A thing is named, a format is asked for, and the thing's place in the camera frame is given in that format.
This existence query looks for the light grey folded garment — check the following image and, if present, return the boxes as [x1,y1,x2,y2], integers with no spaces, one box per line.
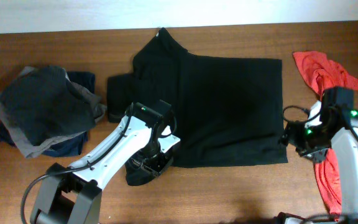
[0,66,108,159]

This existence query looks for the dark grey folded garment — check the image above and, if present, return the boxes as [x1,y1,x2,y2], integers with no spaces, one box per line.
[0,66,96,146]

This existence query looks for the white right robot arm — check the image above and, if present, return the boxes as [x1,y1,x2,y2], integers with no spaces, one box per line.
[282,105,358,223]

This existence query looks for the red shirt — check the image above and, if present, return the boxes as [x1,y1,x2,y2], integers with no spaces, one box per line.
[293,51,358,215]

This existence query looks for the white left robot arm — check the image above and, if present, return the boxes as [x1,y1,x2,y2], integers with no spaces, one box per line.
[24,100,180,223]

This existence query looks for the black shirt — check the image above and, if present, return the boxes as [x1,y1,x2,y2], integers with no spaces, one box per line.
[107,29,287,168]

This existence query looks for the navy folded garment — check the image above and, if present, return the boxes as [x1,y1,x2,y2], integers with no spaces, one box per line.
[0,70,96,158]

